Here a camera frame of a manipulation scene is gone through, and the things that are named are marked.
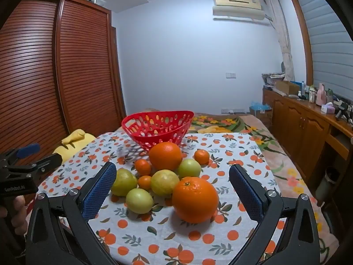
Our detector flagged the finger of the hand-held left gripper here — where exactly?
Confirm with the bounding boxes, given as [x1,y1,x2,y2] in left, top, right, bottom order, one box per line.
[4,153,64,178]
[0,143,41,169]

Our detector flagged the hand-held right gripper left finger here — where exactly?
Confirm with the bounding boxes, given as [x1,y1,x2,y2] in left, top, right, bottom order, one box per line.
[26,161,118,265]

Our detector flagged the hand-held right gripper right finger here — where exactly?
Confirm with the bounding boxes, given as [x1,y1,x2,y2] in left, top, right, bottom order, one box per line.
[229,164,320,265]

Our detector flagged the green apple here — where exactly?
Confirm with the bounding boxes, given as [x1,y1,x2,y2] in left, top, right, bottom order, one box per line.
[110,168,138,197]
[177,159,202,179]
[150,169,180,198]
[126,188,154,214]

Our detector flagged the small mandarin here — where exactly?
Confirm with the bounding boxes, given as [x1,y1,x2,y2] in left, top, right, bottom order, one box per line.
[135,159,152,176]
[194,149,210,165]
[137,175,153,190]

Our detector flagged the large orange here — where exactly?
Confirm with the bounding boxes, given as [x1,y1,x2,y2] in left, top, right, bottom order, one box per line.
[149,142,183,172]
[172,177,220,224]

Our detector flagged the red perforated plastic basket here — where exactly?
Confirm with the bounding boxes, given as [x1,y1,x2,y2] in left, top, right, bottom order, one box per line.
[122,111,195,152]

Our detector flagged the person's left hand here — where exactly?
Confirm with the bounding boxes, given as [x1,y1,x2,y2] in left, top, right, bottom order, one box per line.
[12,195,29,227]

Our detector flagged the yellow plush toy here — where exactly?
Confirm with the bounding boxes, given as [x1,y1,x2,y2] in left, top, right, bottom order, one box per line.
[52,129,96,163]

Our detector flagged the floral blanket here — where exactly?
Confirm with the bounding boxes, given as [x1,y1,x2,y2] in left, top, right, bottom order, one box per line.
[143,108,331,254]

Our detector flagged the orange-print white tablecloth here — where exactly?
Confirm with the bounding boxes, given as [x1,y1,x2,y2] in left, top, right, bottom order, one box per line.
[36,132,282,265]

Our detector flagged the cardboard box with blue bags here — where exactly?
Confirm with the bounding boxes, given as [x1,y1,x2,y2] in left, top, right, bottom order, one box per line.
[249,103,273,126]

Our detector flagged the grey waste bin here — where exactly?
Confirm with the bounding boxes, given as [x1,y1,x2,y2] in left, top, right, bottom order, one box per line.
[315,166,340,203]

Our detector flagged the wooden sideboard cabinet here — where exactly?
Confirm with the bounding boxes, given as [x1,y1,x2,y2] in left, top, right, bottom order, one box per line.
[262,87,353,199]

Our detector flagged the brown slatted wooden wardrobe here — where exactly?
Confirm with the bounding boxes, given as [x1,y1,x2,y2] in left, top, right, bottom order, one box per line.
[0,0,127,172]

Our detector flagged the open cardboard box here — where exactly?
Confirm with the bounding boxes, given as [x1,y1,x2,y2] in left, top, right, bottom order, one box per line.
[275,81,300,97]

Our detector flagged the stack of papers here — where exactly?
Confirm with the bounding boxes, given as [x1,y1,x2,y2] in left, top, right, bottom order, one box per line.
[261,72,286,87]

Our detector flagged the pink bottle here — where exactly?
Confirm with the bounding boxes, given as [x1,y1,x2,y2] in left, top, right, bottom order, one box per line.
[316,83,327,106]

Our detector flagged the small black tripods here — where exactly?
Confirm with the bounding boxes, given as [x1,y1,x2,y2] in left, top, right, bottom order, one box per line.
[334,102,353,120]

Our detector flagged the patterned white curtain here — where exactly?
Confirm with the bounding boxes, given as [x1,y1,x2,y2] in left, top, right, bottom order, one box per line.
[264,0,295,82]

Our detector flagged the grey window blind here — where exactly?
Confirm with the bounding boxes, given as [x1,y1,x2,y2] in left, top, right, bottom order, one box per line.
[294,0,353,105]

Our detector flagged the wooden window frame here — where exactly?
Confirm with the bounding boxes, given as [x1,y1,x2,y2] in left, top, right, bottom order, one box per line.
[287,0,313,86]

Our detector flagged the wall air conditioner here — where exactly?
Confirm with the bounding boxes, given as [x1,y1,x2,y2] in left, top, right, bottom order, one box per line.
[212,0,265,21]

